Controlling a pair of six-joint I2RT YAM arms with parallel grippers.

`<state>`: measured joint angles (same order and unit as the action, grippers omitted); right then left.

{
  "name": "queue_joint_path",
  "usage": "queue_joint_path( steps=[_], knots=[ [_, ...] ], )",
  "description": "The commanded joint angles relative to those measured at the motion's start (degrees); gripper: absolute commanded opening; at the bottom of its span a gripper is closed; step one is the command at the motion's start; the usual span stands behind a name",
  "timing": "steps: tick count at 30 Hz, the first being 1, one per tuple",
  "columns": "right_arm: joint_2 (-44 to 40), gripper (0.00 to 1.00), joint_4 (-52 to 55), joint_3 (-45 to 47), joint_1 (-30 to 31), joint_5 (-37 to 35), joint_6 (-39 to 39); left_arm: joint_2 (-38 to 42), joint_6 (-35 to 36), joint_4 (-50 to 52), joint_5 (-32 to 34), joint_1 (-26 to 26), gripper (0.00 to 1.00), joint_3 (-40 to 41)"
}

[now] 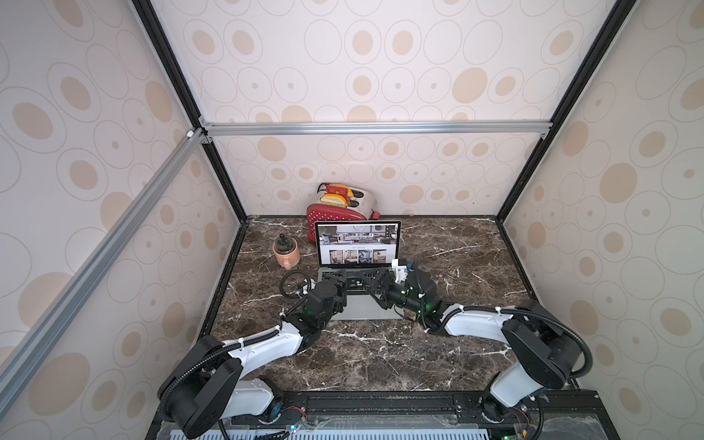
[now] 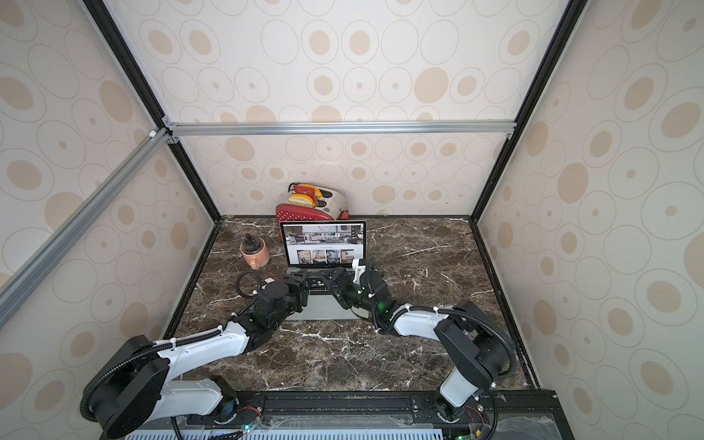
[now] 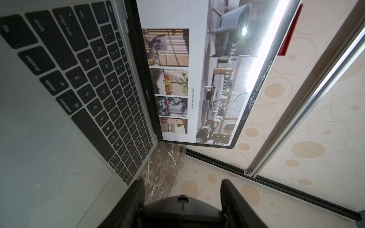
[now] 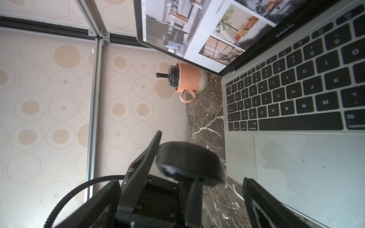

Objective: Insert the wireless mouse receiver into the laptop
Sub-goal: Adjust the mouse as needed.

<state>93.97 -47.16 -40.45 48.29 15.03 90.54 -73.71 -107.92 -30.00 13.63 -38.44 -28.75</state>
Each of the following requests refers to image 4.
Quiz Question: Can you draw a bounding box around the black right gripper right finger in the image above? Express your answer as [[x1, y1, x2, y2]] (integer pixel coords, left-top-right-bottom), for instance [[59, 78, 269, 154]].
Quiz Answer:
[[242, 178, 309, 228]]

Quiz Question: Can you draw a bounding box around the black wireless mouse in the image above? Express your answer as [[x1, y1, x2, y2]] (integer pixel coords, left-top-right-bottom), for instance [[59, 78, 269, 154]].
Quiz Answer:
[[156, 142, 226, 187]]

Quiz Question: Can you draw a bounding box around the pink ceramic mug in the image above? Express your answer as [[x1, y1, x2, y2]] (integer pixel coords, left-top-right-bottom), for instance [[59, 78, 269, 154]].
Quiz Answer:
[[175, 62, 209, 104]]

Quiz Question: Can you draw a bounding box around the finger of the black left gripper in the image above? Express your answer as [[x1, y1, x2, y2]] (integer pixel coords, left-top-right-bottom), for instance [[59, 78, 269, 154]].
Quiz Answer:
[[183, 179, 202, 228], [118, 131, 162, 213]]

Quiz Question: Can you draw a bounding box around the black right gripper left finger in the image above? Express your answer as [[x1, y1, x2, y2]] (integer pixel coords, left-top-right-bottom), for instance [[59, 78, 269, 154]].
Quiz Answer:
[[53, 179, 121, 228]]

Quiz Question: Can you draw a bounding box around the silver laptop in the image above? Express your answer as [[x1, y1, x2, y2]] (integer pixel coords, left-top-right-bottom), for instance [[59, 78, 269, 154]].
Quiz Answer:
[[134, 1, 365, 228]]

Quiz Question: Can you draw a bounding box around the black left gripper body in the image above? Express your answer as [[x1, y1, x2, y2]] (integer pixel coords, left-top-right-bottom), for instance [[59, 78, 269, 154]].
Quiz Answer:
[[116, 175, 191, 228]]

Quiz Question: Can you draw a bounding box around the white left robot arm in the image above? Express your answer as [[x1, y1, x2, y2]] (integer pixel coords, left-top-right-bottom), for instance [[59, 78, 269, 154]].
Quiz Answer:
[[44, 131, 208, 228]]

